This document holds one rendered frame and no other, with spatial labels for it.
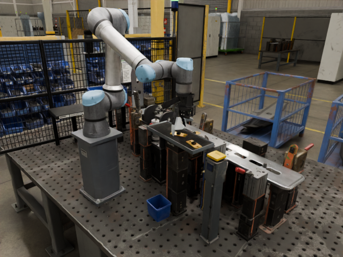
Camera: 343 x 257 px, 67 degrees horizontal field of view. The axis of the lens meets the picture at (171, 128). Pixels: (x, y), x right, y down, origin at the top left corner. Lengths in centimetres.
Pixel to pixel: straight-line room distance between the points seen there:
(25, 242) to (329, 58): 875
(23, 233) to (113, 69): 174
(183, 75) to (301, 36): 1270
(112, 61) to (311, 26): 1258
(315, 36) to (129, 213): 1270
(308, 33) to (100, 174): 1277
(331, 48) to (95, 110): 846
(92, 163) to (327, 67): 853
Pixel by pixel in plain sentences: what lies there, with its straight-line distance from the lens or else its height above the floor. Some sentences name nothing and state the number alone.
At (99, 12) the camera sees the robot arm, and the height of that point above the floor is 172.
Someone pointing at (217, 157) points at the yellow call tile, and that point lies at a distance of 111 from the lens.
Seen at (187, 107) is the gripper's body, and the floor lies 132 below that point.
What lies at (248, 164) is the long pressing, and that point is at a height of 100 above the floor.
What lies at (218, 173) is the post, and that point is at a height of 109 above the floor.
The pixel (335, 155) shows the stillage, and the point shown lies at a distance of 389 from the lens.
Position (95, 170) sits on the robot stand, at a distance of 151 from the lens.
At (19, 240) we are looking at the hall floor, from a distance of 265.
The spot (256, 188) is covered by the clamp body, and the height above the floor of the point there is 101.
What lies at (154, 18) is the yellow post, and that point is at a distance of 269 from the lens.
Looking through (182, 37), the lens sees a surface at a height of 143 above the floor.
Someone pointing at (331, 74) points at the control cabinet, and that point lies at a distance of 938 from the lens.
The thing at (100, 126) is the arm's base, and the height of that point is 116.
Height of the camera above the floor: 168
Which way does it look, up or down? 22 degrees down
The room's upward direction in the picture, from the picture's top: 1 degrees clockwise
